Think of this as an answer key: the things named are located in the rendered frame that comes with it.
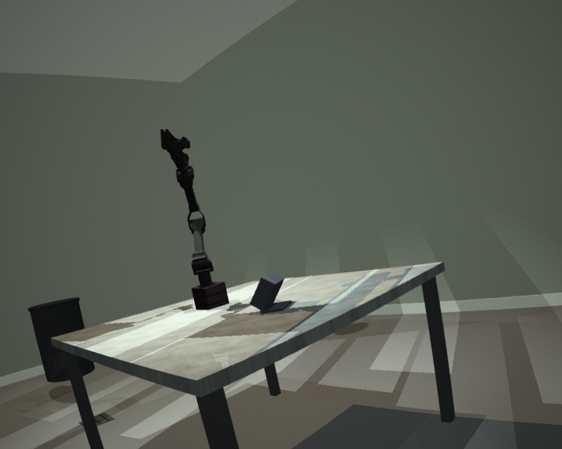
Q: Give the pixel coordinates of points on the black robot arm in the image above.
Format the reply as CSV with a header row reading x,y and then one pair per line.
x,y
197,226

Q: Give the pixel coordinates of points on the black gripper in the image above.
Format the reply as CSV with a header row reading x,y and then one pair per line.
x,y
171,144

